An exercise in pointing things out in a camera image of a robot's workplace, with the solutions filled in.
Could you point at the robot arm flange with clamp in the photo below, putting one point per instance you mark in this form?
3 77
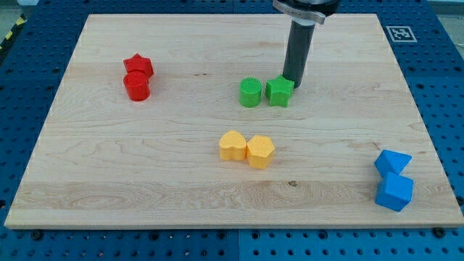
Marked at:
315 11

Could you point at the red cylinder block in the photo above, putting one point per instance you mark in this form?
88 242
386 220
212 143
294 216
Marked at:
137 86

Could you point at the light wooden board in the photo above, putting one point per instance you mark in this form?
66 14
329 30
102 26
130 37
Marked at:
103 161

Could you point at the yellow black hazard tape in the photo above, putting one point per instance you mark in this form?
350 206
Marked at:
13 33

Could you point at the yellow hexagon block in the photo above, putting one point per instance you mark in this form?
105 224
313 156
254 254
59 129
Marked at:
260 151

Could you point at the red star block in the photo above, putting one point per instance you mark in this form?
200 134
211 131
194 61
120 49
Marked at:
140 64

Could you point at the blue cube block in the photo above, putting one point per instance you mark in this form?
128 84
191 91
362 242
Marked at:
394 192

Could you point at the green star block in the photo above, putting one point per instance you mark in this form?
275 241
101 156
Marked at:
278 91

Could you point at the blue triangle block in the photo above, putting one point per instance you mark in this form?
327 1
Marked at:
391 162

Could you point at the green cylinder block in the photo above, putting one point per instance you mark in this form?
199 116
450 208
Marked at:
250 91

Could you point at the yellow heart block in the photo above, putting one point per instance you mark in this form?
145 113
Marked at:
232 146

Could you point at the white fiducial marker tag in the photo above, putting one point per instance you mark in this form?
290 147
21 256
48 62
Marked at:
401 34

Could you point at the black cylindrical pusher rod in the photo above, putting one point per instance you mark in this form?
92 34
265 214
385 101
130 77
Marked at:
297 50

